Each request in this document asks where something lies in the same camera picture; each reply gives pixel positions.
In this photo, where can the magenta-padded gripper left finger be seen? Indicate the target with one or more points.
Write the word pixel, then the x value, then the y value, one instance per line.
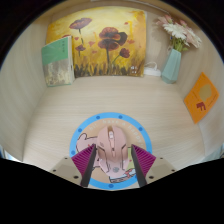
pixel 75 168

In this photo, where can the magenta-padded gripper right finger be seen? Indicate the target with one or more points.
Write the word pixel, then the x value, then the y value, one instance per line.
pixel 151 166

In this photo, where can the pink computer mouse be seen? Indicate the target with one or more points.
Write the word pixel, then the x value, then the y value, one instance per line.
pixel 112 146

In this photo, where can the round blue-rimmed cartoon mouse pad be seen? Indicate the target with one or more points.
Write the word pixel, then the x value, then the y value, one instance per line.
pixel 133 130

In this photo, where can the orange book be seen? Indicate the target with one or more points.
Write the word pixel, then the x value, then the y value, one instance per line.
pixel 201 98

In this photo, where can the pale green faceted vase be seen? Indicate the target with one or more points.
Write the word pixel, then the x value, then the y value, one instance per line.
pixel 171 68

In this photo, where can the green and beige book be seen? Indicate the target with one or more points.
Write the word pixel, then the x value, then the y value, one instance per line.
pixel 58 61

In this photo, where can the yellow poppy flower painting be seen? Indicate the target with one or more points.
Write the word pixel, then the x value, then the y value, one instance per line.
pixel 100 43

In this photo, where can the pink and white flower bouquet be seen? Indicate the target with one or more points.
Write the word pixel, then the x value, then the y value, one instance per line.
pixel 178 31

